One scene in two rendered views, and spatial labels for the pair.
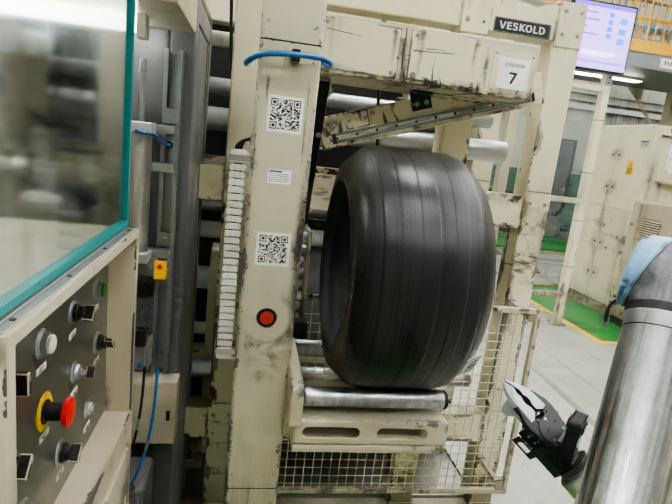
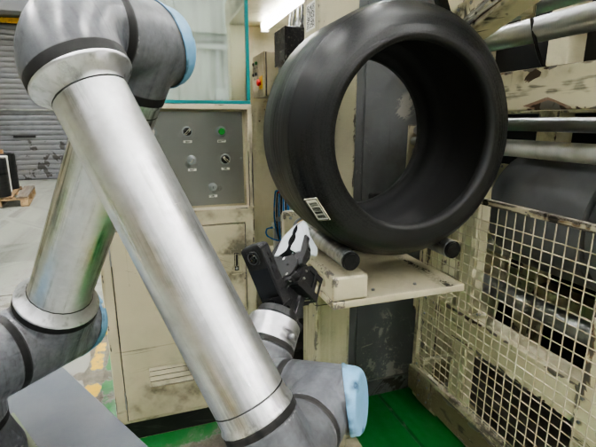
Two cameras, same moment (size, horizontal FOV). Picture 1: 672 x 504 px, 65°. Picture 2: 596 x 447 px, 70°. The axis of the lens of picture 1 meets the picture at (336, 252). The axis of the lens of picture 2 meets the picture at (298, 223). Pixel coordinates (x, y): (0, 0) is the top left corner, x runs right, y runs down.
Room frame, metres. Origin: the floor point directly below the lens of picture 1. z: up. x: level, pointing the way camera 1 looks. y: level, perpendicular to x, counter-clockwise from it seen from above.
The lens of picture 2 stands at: (0.90, -1.19, 1.22)
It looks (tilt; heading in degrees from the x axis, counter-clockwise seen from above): 14 degrees down; 82
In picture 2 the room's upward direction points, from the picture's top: straight up
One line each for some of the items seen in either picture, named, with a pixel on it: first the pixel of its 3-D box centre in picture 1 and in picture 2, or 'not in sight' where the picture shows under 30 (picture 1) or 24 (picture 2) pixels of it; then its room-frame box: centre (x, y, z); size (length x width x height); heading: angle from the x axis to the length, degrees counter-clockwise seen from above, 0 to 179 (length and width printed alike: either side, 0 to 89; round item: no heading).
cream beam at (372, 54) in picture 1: (417, 64); not in sight; (1.58, -0.17, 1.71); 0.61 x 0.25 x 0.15; 100
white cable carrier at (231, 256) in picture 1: (233, 255); not in sight; (1.15, 0.23, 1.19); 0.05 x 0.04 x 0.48; 10
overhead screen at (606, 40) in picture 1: (598, 37); not in sight; (4.81, -2.02, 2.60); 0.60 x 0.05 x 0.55; 100
